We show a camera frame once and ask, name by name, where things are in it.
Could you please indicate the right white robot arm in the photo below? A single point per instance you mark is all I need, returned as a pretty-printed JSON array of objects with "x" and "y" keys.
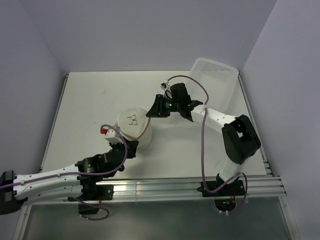
[{"x": 239, "y": 137}]

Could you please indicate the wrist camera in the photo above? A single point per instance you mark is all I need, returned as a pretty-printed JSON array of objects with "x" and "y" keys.
[
  {"x": 165, "y": 86},
  {"x": 110, "y": 135}
]

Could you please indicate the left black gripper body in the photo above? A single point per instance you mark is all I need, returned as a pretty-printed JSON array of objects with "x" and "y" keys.
[{"x": 130, "y": 154}]

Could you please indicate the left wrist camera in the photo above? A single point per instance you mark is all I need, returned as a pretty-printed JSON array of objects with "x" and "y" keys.
[{"x": 110, "y": 135}]

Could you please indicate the white plastic tray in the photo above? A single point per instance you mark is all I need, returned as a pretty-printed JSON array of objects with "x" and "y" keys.
[{"x": 218, "y": 79}]

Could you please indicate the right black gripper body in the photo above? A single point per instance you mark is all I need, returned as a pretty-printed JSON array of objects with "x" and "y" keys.
[{"x": 171, "y": 105}]

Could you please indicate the aluminium mounting rail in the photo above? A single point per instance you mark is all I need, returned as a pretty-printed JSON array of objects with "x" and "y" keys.
[{"x": 183, "y": 189}]

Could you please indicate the white mesh laundry bag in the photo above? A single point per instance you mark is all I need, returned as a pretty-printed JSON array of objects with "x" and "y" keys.
[{"x": 135, "y": 126}]

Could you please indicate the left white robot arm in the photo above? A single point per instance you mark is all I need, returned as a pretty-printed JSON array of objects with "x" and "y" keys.
[{"x": 74, "y": 181}]

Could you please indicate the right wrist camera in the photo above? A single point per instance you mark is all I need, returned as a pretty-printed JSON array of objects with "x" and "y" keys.
[{"x": 165, "y": 86}]

